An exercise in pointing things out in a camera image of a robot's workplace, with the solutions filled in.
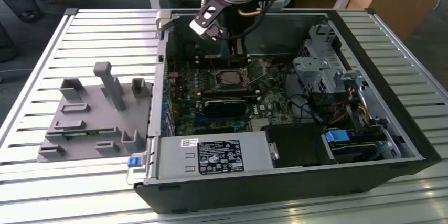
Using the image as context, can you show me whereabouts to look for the silver disk bay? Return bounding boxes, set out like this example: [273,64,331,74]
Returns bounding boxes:
[321,125,401,163]

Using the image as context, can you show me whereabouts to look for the beige case handle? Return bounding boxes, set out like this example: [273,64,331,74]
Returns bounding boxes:
[154,10,174,32]

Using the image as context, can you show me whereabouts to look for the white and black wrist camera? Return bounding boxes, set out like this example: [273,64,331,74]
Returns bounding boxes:
[187,0,225,41]

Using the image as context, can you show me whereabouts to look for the black graphics card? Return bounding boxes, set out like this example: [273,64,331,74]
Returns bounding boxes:
[203,99,246,118]

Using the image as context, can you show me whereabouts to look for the silver metal drive cage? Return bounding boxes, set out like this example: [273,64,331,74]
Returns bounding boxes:
[291,24,367,95]

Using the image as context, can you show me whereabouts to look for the black open PC case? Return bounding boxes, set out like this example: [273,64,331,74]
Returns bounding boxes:
[131,8,442,215]

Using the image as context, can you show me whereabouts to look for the CPU with silver lid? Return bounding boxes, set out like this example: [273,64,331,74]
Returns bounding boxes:
[221,71,243,85]

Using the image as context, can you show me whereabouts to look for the silver power supply unit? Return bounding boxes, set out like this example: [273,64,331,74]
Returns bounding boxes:
[155,131,275,180]

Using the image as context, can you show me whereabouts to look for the blue disk carrier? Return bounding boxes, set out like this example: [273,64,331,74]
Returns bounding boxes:
[323,129,350,144]

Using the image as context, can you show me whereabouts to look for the yellow red orange wires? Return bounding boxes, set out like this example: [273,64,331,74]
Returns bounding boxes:
[327,103,371,127]

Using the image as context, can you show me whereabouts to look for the silver chipset heat sink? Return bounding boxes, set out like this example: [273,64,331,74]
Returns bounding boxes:
[250,118,271,132]

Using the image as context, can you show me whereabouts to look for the grey parts rack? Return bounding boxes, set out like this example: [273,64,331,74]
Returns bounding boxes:
[35,61,154,164]

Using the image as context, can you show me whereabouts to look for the green motherboard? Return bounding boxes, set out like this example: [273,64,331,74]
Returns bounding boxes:
[163,56,298,137]

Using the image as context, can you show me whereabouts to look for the metal socket cover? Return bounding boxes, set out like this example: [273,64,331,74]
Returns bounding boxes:
[214,68,250,89]

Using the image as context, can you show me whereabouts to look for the green RAM stick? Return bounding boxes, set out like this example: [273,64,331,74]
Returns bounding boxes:
[61,127,118,140]

